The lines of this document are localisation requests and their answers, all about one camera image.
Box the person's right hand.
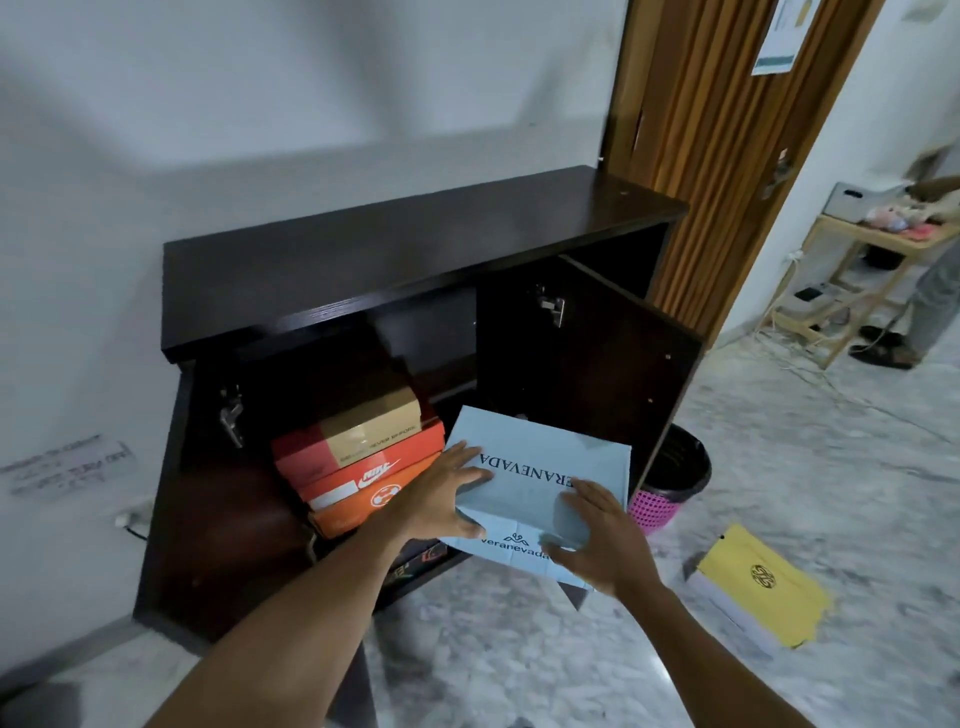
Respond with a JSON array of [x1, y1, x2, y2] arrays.
[[539, 479, 665, 601]]

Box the person's left hand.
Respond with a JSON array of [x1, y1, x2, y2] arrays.
[[382, 440, 496, 543]]

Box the black Skechers Foamies shoe box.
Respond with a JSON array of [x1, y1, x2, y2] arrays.
[[380, 539, 452, 592]]

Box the orange Dr.Osha shoe box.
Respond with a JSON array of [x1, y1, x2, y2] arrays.
[[305, 451, 445, 542]]

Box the red Nike shoe box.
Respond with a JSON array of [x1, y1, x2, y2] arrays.
[[274, 419, 448, 514]]

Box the brown cardboard shoe box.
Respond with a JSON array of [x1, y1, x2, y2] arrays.
[[270, 385, 424, 471]]

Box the light blue Veranevada box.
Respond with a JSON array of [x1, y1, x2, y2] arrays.
[[438, 404, 634, 592]]

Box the white grey patterned shoebox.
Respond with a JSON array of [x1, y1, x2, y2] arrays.
[[683, 569, 786, 658]]

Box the yellow shoebox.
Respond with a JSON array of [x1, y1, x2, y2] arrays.
[[694, 522, 835, 651]]

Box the dark wooden cabinet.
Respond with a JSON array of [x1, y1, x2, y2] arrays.
[[133, 164, 690, 648]]

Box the person's left forearm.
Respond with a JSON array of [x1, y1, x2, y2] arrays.
[[146, 517, 414, 728]]

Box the person's right forearm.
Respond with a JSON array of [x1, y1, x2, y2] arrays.
[[618, 584, 815, 728]]

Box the light wooden table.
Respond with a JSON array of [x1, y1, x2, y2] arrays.
[[757, 212, 960, 371]]

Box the brown wooden slatted door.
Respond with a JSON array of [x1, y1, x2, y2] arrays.
[[599, 0, 888, 348]]

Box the white storage box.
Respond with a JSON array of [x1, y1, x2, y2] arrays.
[[821, 181, 913, 226]]

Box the white blue paper sheet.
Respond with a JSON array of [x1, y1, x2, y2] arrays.
[[750, 0, 823, 77]]

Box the white power cable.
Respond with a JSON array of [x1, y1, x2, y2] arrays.
[[752, 249, 820, 363]]

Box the white paper wall note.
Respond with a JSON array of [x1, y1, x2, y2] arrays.
[[0, 432, 138, 499]]

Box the silver door lever handle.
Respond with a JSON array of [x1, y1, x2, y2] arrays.
[[760, 147, 797, 201]]

